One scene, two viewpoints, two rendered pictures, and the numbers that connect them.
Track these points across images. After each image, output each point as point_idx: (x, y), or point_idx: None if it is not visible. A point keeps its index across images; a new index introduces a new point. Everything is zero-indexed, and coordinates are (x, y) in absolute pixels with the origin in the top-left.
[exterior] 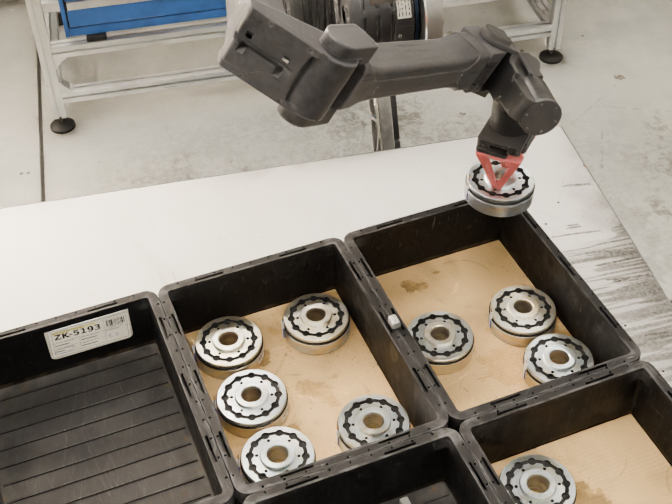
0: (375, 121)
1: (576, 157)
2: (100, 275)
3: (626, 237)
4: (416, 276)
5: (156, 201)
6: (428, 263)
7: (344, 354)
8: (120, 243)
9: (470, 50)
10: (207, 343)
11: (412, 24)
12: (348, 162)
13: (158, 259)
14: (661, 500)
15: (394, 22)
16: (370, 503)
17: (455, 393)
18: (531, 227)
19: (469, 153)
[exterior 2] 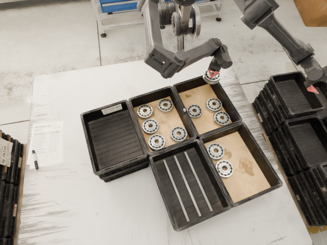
0: (178, 44)
1: None
2: (114, 86)
3: (237, 79)
4: (189, 93)
5: (126, 66)
6: (191, 89)
7: (172, 113)
8: (118, 78)
9: (210, 47)
10: (139, 111)
11: (192, 28)
12: None
13: (127, 82)
14: (243, 153)
15: (187, 28)
16: (177, 152)
17: (197, 125)
18: (218, 83)
19: None
